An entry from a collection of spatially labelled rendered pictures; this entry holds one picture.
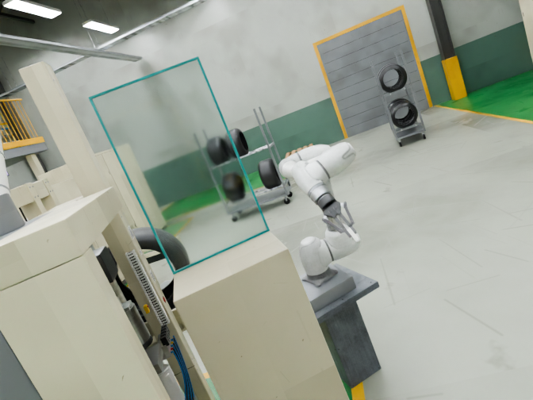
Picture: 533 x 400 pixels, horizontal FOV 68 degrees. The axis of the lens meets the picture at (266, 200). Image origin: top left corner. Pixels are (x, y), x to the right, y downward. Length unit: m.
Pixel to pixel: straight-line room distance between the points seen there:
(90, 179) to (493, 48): 12.86
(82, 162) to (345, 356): 1.97
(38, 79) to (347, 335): 2.30
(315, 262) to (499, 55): 12.14
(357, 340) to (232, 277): 1.26
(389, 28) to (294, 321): 11.93
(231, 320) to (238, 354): 0.17
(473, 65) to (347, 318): 11.80
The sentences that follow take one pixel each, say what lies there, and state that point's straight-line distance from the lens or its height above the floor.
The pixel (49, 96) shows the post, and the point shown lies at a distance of 2.36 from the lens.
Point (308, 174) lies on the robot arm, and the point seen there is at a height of 1.55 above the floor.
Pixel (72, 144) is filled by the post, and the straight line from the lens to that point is 2.33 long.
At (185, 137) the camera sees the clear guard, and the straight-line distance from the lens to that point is 2.02.
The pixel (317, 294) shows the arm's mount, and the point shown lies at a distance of 2.49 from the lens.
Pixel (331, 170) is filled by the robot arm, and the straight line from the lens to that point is 1.73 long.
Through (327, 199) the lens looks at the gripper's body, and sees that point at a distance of 1.67.
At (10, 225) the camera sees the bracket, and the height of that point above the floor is 1.82.
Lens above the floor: 1.88
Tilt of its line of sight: 12 degrees down
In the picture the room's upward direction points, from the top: 22 degrees counter-clockwise
